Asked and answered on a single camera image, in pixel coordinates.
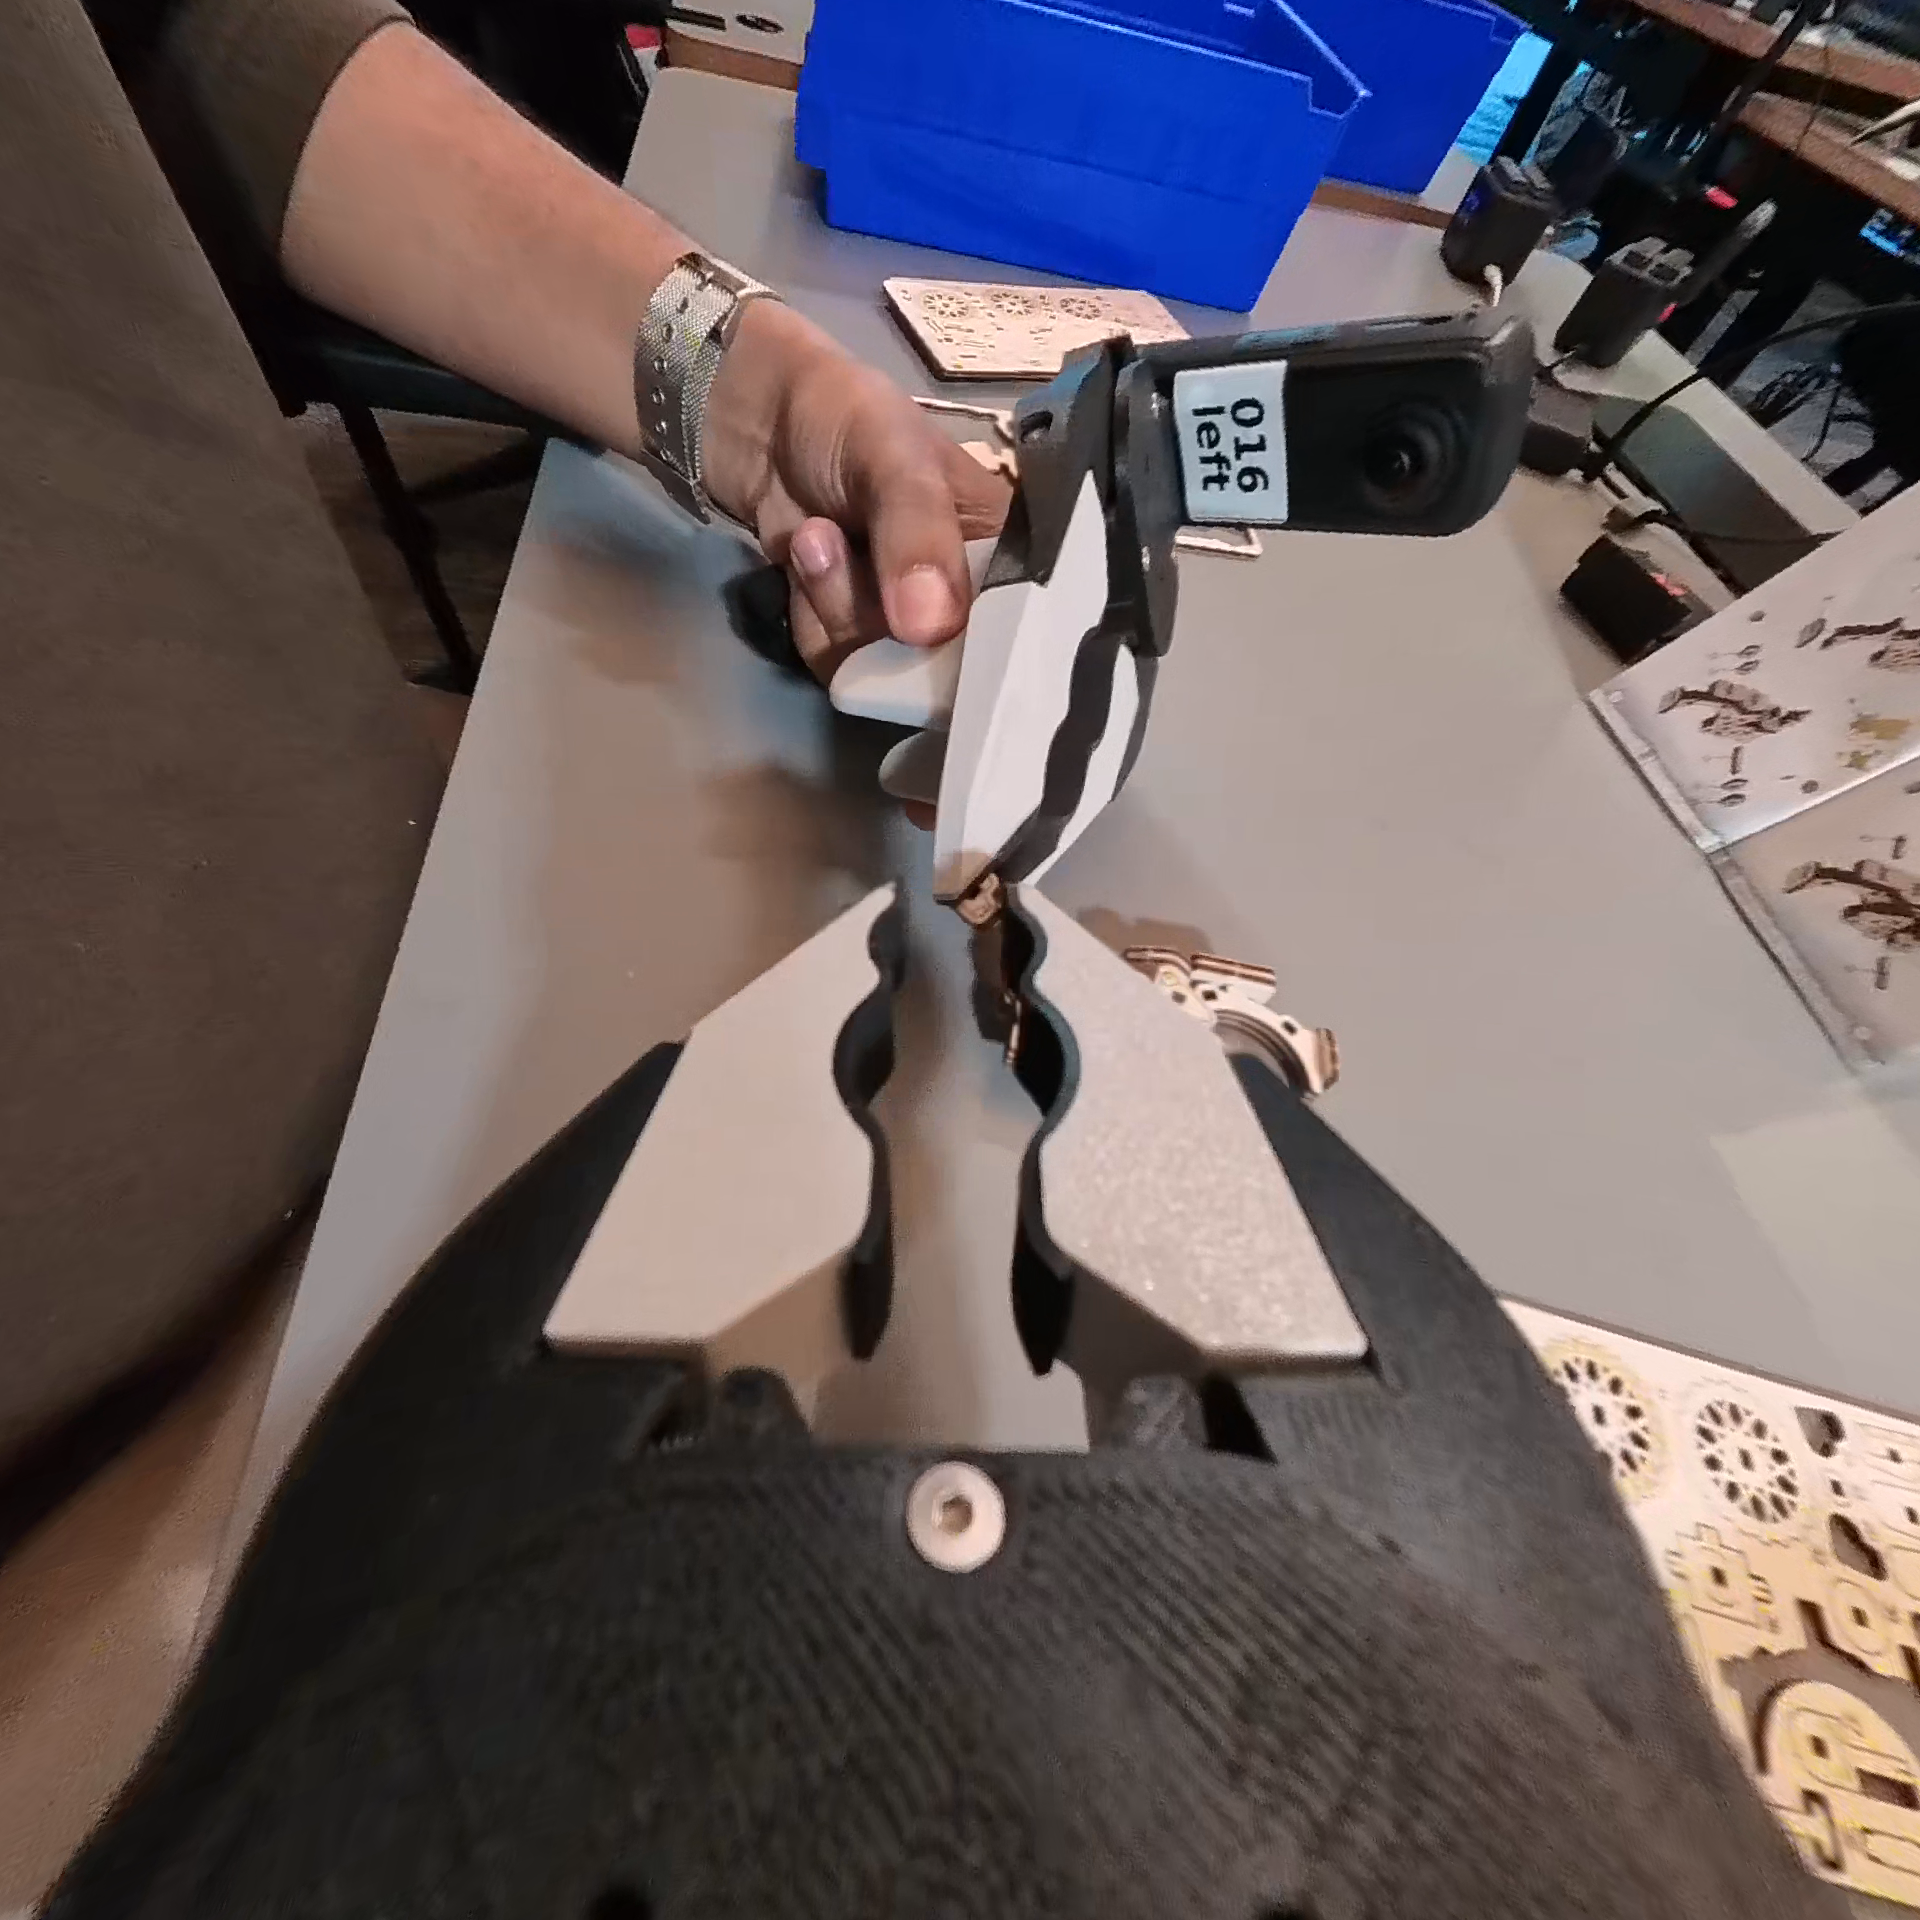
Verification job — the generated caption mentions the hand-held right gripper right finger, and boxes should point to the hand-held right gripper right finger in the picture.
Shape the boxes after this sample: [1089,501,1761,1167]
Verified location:
[1008,885,1370,1448]

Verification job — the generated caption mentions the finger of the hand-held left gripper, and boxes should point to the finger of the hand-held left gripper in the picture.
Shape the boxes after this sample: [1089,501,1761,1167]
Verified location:
[929,469,1116,904]
[996,599,1160,895]

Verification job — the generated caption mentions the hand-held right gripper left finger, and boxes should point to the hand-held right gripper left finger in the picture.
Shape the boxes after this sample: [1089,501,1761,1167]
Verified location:
[544,882,911,1416]

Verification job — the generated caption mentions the wooden puzzle model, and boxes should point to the wooden puzzle model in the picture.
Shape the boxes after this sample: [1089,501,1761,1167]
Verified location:
[957,874,1340,1106]

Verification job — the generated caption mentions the person's left hand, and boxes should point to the person's left hand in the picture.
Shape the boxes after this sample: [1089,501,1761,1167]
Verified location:
[702,306,1028,685]

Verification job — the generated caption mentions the black charger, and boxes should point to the black charger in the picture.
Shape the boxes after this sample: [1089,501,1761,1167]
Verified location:
[1441,159,1561,288]
[1551,241,1682,368]

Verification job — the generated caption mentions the partly emptied wooden parts sheet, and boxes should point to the partly emptied wooden parts sheet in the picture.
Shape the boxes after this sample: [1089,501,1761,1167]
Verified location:
[911,393,1261,559]

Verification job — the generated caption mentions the small black box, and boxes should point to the small black box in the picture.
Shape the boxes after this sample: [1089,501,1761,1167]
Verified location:
[1559,534,1712,664]

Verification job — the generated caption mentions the flat dark device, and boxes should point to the flat dark device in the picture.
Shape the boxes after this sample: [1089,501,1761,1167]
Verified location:
[1522,376,1854,550]

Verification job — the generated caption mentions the stacked wooden parts sheets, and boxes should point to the stacked wooden parts sheets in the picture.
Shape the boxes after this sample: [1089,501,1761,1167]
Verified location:
[882,275,1191,384]

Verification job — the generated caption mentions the large blue plastic bin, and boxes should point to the large blue plastic bin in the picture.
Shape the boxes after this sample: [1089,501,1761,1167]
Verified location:
[791,0,1368,314]

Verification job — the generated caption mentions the silver mesh wristwatch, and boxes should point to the silver mesh wristwatch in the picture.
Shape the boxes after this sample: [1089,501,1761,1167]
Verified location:
[632,251,782,528]

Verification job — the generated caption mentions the puzzle instruction booklet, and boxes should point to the puzzle instruction booklet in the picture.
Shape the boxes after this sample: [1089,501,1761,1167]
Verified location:
[1590,465,1920,1069]

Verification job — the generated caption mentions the black chair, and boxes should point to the black chair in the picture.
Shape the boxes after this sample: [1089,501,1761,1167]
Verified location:
[285,323,570,694]

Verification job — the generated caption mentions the wooden gear parts sheet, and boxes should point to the wooden gear parts sheet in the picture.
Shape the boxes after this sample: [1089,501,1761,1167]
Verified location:
[1500,1296,1920,1920]

